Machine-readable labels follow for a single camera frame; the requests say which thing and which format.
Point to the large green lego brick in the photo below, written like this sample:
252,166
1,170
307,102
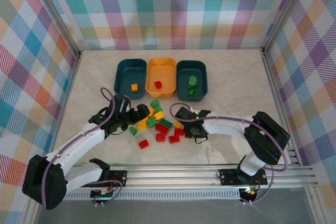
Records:
166,123

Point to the green round lego piece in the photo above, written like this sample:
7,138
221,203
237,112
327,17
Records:
192,81

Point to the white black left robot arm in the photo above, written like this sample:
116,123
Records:
78,140

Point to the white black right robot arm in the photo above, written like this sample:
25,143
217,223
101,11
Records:
225,128

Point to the teal plastic container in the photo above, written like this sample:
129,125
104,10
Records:
194,68
128,74

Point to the orange plastic container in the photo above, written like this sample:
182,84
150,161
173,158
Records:
160,70

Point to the small circuit board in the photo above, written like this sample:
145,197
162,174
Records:
249,192
102,194

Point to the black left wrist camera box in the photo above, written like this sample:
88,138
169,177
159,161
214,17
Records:
122,104

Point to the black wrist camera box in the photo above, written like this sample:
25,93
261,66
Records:
122,104
183,113

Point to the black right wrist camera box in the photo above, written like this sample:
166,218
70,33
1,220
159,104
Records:
183,113

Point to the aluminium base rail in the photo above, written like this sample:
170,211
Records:
170,174

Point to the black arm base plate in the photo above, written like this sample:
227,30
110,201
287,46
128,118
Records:
119,176
228,176

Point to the aluminium side rail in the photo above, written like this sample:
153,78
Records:
280,103
68,90

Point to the aluminium frame post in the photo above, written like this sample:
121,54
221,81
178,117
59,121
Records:
286,11
55,11

